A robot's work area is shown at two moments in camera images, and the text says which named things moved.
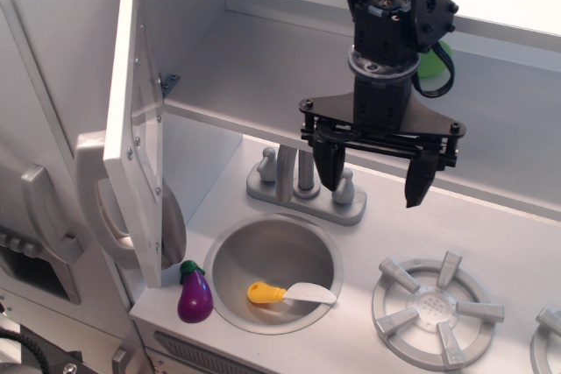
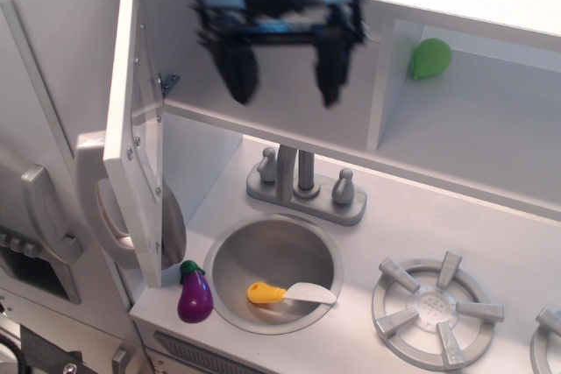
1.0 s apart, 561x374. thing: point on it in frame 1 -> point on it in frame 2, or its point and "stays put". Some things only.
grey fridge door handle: (44, 219) stays put
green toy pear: (431, 64) stays put
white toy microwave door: (133, 140) stays put
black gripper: (382, 115) -> (280, 1)
